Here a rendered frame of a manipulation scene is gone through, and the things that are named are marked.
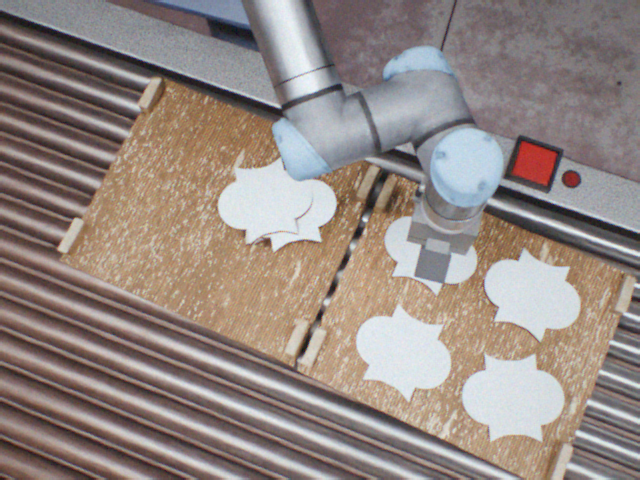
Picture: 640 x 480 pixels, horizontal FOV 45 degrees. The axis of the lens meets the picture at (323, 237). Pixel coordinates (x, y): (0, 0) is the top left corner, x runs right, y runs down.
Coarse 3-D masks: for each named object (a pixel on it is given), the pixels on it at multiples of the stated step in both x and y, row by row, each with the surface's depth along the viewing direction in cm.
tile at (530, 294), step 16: (528, 256) 118; (496, 272) 118; (512, 272) 118; (528, 272) 118; (544, 272) 118; (560, 272) 118; (496, 288) 117; (512, 288) 117; (528, 288) 117; (544, 288) 117; (560, 288) 117; (496, 304) 117; (512, 304) 117; (528, 304) 117; (544, 304) 116; (560, 304) 116; (576, 304) 116; (496, 320) 116; (512, 320) 116; (528, 320) 116; (544, 320) 116; (560, 320) 116
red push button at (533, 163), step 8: (528, 144) 125; (520, 152) 125; (528, 152) 125; (536, 152) 125; (544, 152) 125; (552, 152) 125; (520, 160) 124; (528, 160) 124; (536, 160) 124; (544, 160) 124; (552, 160) 124; (520, 168) 124; (528, 168) 124; (536, 168) 124; (544, 168) 124; (520, 176) 124; (528, 176) 124; (536, 176) 124; (544, 176) 124; (544, 184) 123
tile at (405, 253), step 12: (396, 228) 120; (408, 228) 120; (396, 240) 120; (396, 252) 119; (408, 252) 119; (468, 252) 119; (408, 264) 119; (456, 264) 118; (468, 264) 118; (396, 276) 119; (408, 276) 118; (456, 276) 118; (468, 276) 118; (432, 288) 118
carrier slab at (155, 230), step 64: (192, 128) 127; (256, 128) 127; (128, 192) 124; (192, 192) 124; (64, 256) 122; (128, 256) 122; (192, 256) 121; (256, 256) 121; (320, 256) 121; (192, 320) 119; (256, 320) 118
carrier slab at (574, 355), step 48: (384, 240) 121; (480, 240) 121; (528, 240) 120; (336, 288) 119; (384, 288) 119; (480, 288) 119; (576, 288) 118; (336, 336) 117; (480, 336) 117; (528, 336) 116; (576, 336) 116; (336, 384) 115; (384, 384) 115; (576, 384) 114; (432, 432) 113; (480, 432) 113; (576, 432) 113
